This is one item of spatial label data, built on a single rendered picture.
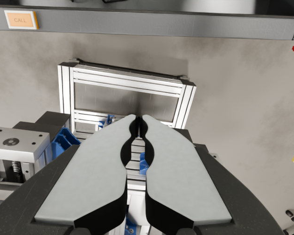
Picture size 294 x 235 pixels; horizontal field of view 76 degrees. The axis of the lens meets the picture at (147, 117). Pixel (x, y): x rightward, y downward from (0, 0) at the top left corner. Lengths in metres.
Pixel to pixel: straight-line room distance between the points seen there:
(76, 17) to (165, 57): 1.02
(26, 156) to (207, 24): 0.50
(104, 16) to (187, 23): 0.16
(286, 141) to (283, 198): 0.78
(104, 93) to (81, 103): 0.17
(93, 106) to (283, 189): 2.08
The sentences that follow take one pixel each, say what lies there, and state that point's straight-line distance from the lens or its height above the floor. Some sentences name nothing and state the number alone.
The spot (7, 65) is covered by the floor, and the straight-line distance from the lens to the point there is 1.69.
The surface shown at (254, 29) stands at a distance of 0.46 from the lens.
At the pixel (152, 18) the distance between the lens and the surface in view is 0.41.
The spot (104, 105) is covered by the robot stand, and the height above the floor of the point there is 0.21.
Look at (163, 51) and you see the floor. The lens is 1.38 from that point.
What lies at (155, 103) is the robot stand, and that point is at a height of 0.21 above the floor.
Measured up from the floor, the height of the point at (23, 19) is 0.96.
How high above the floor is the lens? 1.36
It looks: 62 degrees down
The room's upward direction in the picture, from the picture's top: 178 degrees clockwise
